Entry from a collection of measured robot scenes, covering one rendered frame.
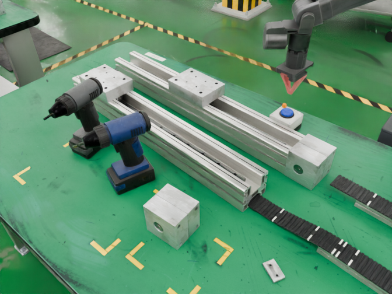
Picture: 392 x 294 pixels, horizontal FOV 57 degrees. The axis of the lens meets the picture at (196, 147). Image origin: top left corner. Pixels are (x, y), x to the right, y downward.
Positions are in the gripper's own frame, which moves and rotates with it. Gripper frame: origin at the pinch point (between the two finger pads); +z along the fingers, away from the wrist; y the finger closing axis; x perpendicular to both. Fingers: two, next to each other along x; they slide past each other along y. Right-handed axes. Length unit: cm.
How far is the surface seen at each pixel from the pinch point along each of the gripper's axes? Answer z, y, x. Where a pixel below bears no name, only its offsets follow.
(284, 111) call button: 7.1, 0.8, -0.2
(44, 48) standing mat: 92, -30, -278
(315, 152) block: 4.9, 13.5, 18.4
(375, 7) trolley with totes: 66, -262, -76
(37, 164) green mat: 15, 66, -43
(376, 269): 11, 30, 45
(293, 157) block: 6.4, 17.8, 14.5
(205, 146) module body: 7.8, 30.1, -6.9
